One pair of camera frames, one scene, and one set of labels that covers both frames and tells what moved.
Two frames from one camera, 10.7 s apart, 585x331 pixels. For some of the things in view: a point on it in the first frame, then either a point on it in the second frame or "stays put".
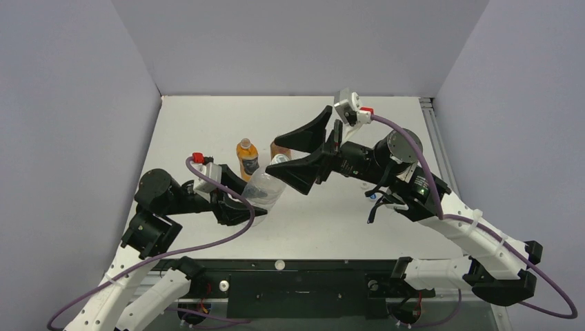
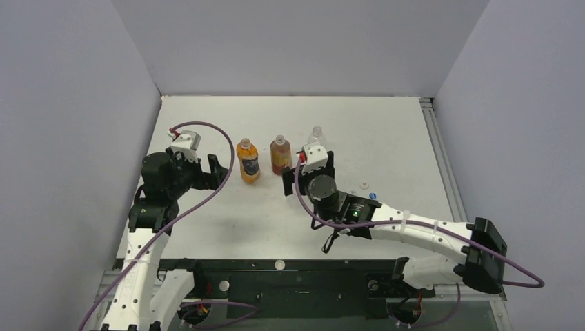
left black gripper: x=227 y=209 -> x=204 y=179
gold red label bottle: x=279 y=154 stays put
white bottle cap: x=279 y=265 stays put
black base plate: x=307 y=289 stays put
